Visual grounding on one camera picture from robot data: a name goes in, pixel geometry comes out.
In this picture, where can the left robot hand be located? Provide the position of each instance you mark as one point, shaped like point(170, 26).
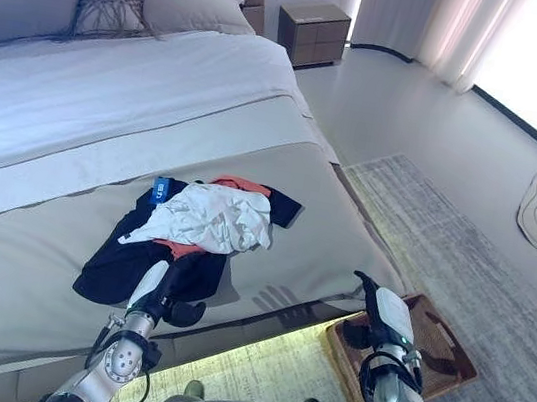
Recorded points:
point(159, 291)

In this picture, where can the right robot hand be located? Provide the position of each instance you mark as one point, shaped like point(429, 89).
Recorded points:
point(386, 312)

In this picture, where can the brown wicker basket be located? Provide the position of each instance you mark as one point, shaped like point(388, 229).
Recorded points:
point(427, 353)

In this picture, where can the large bed with grey cover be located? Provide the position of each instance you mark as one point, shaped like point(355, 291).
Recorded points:
point(105, 146)

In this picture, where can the black garment with blue tag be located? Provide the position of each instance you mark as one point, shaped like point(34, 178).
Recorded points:
point(127, 266)

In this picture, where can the white crumpled shirt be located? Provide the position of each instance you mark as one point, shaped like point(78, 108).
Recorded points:
point(214, 223)

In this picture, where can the grey striped area rug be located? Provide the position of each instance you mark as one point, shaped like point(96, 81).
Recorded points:
point(465, 271)

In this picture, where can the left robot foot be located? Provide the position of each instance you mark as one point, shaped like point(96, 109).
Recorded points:
point(194, 390)

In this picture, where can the orange garment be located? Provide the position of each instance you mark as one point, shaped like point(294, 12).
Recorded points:
point(243, 186)

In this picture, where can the beige pillow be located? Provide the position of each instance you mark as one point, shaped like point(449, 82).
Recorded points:
point(196, 10)

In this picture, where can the fringed macrame cushion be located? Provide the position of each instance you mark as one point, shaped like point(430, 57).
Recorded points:
point(112, 11)

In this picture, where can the brown wooden nightstand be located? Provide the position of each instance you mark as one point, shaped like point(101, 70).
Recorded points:
point(314, 33)

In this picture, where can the white sheer curtain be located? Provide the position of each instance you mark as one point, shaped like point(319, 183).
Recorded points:
point(416, 21)

